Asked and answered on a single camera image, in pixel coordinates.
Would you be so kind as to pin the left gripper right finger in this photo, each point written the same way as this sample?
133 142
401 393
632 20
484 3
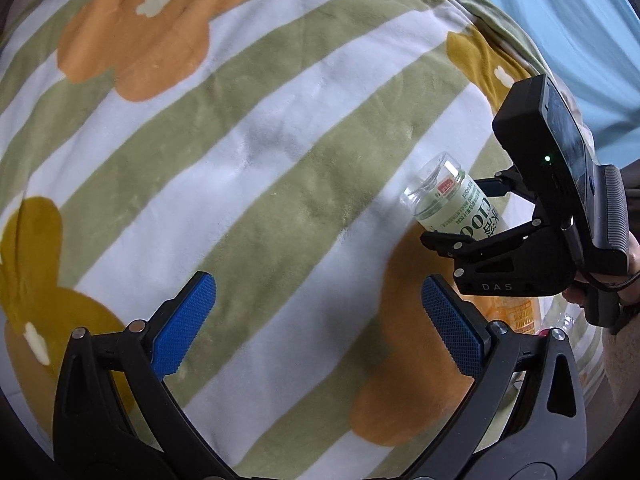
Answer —
524 416

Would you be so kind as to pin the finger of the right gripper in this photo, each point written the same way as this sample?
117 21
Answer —
505 182
455 246

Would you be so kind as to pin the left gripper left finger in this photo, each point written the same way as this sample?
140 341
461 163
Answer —
114 417

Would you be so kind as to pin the green label C100 plastic cup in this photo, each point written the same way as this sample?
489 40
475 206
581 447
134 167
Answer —
443 198

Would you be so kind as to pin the red label plastic cup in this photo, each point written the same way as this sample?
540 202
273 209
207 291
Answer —
565 317

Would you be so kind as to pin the orange transparent plastic cup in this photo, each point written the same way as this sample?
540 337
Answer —
521 314

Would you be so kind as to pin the person's right hand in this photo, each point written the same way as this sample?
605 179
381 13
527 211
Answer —
610 301

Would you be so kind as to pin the light blue bed sheet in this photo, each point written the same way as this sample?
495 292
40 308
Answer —
593 46

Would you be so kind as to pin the striped floral fleece blanket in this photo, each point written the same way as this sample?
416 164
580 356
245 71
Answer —
266 142

